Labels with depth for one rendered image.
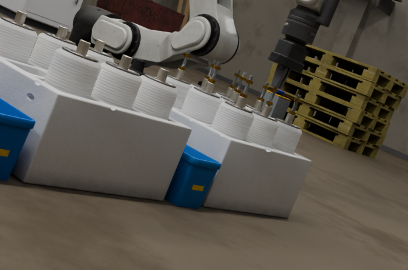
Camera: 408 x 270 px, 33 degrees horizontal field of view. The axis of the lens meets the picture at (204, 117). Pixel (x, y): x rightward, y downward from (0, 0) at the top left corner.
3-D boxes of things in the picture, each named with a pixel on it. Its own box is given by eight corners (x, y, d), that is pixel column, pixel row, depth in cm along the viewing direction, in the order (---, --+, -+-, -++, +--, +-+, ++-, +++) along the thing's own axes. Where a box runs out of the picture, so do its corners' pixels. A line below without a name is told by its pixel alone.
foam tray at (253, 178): (107, 148, 193) (131, 88, 191) (195, 166, 223) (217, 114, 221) (203, 207, 168) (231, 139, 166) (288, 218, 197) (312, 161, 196)
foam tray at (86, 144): (-70, 112, 152) (-41, 36, 150) (66, 139, 182) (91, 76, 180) (23, 183, 127) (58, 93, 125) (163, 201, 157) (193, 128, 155)
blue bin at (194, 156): (96, 157, 175) (113, 113, 174) (126, 162, 184) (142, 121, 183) (176, 207, 157) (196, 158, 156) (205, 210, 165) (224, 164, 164)
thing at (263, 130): (228, 178, 181) (255, 114, 179) (217, 167, 190) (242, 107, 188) (260, 188, 184) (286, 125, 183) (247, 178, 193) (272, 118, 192)
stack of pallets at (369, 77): (251, 108, 730) (282, 34, 722) (290, 121, 794) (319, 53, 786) (343, 149, 656) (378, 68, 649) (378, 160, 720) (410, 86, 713)
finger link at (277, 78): (270, 85, 185) (279, 64, 185) (279, 88, 183) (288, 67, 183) (267, 84, 184) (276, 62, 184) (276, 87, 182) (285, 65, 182)
